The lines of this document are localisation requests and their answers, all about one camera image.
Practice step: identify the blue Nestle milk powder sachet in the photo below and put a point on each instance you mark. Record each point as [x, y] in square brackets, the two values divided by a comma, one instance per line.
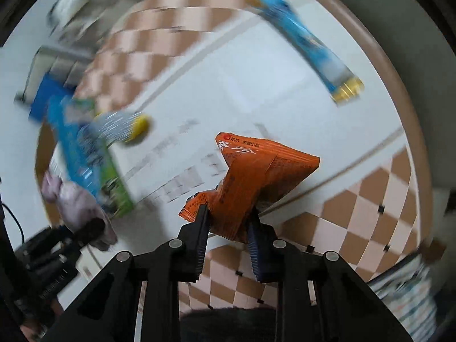
[342, 84]

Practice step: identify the silver yellow scrubbing sponge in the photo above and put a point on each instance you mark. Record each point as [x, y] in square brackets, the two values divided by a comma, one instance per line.
[121, 126]

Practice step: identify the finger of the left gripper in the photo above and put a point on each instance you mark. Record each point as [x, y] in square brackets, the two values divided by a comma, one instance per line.
[90, 232]

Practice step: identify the checkered printed tablecloth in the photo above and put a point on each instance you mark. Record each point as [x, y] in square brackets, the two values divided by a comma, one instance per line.
[202, 67]

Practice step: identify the purple cloth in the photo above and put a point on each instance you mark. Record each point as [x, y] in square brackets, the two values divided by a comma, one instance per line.
[77, 207]

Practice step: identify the orange snack packet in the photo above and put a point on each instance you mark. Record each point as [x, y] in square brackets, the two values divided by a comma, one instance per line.
[260, 173]

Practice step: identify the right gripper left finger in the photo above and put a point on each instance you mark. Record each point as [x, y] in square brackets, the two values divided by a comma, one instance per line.
[107, 308]

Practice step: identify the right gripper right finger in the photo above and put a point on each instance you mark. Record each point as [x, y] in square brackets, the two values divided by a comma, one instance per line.
[320, 298]

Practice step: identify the cardboard box with blue print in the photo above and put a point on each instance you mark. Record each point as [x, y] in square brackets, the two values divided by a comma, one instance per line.
[66, 132]

